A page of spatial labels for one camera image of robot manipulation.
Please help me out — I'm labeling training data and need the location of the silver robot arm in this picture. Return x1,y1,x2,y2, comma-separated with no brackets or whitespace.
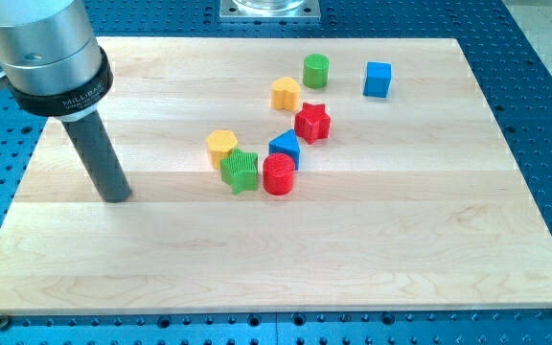
0,0,130,202

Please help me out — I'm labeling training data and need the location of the blue cube block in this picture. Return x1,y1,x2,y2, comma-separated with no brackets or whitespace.
363,61,392,98

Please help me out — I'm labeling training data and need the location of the blue triangle block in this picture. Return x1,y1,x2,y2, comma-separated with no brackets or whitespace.
268,129,301,170

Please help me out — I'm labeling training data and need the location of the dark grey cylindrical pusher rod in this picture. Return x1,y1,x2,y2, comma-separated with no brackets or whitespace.
63,111,131,202

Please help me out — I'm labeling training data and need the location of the green cylinder block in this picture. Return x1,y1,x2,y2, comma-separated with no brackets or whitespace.
303,54,330,89

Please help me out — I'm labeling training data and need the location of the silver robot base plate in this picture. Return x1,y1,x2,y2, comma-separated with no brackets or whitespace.
218,0,321,22

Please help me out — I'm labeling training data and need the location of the red star block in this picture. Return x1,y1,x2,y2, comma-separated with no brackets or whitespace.
294,103,332,145

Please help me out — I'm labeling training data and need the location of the brass board clamp screw left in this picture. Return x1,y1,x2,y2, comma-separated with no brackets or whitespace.
0,315,11,331

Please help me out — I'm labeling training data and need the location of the green star block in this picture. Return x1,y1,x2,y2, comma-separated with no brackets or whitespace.
220,149,258,195

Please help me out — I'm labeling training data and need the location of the red cylinder block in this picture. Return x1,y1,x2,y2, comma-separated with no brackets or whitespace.
263,153,295,196

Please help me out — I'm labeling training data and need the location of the yellow heart block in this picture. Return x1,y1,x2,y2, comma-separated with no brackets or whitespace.
271,77,301,111

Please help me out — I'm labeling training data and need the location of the light wooden board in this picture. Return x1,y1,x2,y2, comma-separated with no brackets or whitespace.
0,37,552,315

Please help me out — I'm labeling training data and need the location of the yellow hexagon block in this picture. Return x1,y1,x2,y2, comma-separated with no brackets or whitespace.
205,129,238,170

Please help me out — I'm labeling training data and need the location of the black Millibar tool mount ring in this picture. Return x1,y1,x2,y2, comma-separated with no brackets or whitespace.
8,46,114,117

